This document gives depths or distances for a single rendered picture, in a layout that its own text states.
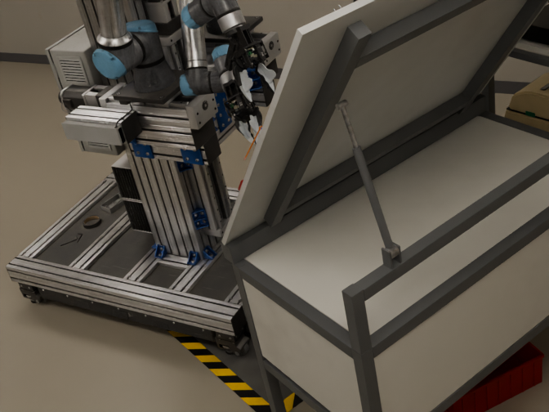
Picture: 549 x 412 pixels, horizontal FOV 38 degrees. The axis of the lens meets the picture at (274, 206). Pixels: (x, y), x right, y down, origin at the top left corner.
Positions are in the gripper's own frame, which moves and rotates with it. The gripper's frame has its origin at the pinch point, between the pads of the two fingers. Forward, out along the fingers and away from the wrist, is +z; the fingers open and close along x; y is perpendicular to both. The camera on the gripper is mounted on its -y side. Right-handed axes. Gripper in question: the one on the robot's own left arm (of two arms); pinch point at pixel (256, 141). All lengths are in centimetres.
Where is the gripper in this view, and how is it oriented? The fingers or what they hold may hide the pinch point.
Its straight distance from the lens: 249.6
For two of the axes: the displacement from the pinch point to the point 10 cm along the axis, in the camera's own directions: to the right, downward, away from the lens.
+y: -4.3, -2.8, -8.6
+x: 8.5, -4.4, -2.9
